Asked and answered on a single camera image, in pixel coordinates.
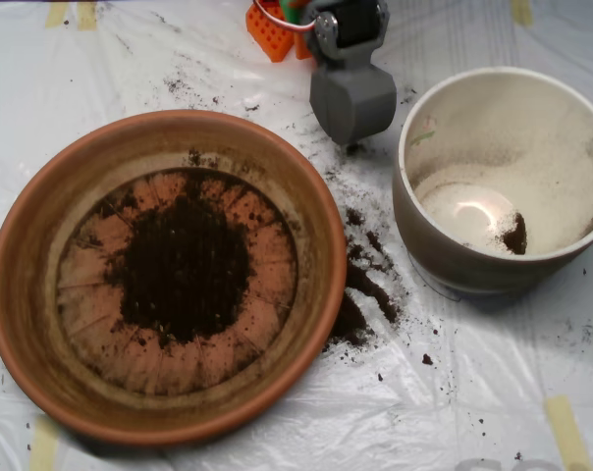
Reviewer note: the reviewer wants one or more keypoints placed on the grey gripper black servo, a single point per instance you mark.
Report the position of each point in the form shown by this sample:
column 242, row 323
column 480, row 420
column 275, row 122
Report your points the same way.
column 351, row 129

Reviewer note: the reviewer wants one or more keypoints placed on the dark soil heap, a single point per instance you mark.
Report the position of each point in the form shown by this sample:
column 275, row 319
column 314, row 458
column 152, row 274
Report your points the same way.
column 515, row 240

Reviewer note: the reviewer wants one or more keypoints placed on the dark soil pile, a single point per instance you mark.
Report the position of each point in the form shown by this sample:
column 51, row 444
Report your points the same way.
column 178, row 270

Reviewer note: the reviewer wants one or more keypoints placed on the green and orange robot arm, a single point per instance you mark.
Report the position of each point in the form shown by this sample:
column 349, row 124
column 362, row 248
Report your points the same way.
column 272, row 34

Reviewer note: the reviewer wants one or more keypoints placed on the white plant pot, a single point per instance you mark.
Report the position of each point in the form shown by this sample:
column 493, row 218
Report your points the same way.
column 498, row 127

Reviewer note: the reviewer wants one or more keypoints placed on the spilled dark soil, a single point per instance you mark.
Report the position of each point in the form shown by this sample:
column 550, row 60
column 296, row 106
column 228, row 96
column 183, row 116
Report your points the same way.
column 350, row 319

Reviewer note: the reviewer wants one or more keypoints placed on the small dark red fragment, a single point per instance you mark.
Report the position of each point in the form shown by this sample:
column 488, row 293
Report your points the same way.
column 426, row 359

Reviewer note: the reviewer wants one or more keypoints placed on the terracotta plant saucer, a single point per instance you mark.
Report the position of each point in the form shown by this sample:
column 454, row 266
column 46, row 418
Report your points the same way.
column 31, row 294

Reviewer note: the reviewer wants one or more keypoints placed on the beige masking tape strip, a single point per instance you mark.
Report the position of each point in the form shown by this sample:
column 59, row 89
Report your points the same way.
column 566, row 432
column 521, row 12
column 43, row 446
column 56, row 15
column 86, row 17

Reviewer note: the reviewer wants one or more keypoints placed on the clear plastic sheet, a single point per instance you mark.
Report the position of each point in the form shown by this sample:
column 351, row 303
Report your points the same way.
column 473, row 392

